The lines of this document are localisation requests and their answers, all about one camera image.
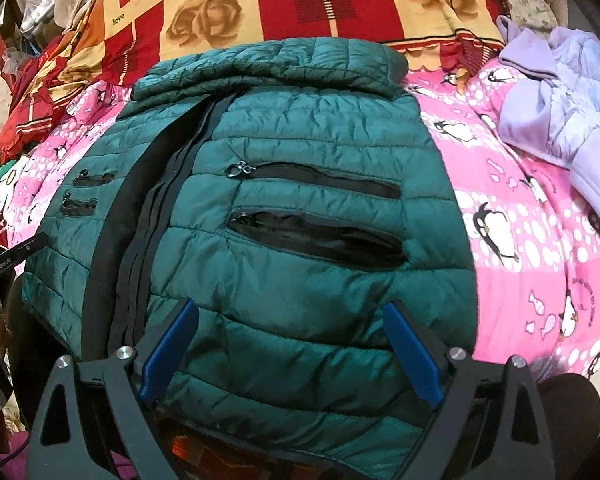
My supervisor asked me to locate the pink penguin bed sheet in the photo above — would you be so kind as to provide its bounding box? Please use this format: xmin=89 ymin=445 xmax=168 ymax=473
xmin=7 ymin=61 xmax=600 ymax=381

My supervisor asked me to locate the red orange rose blanket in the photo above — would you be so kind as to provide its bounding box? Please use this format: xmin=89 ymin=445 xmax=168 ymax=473
xmin=0 ymin=0 xmax=508 ymax=160

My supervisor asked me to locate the dark green puffer jacket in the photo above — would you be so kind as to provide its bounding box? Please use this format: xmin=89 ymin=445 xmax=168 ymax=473
xmin=22 ymin=38 xmax=478 ymax=479

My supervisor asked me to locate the lavender quilted jacket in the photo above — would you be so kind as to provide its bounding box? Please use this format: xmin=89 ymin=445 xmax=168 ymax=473
xmin=496 ymin=15 xmax=600 ymax=220

